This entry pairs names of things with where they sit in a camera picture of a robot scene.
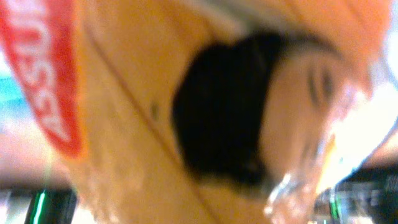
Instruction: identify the yellow snack bag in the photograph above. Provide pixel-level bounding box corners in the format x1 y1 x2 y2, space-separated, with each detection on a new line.
1 0 397 223

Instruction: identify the blue Listerine mouthwash bottle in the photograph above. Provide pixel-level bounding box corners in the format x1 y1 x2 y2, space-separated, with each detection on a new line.
1 77 25 106

